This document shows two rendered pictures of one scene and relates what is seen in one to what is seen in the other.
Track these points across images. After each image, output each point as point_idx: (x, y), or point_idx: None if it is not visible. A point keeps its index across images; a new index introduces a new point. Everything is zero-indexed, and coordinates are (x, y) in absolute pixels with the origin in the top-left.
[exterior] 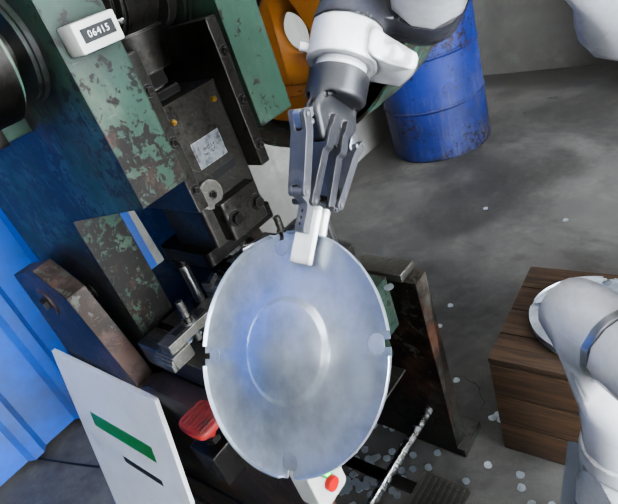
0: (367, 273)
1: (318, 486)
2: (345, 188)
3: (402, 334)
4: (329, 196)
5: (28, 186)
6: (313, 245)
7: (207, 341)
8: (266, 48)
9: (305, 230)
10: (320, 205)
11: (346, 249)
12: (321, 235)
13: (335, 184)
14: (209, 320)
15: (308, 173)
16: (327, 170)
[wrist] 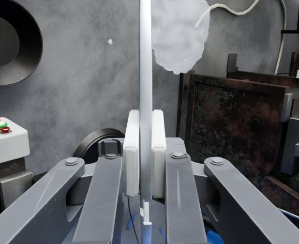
0: (145, 0)
1: (8, 124)
2: (50, 187)
3: None
4: (121, 171)
5: None
6: (159, 119)
7: (144, 205)
8: None
9: (176, 139)
10: (123, 180)
11: (144, 56)
12: (151, 118)
13: (104, 186)
14: (144, 220)
15: (236, 184)
16: (117, 235)
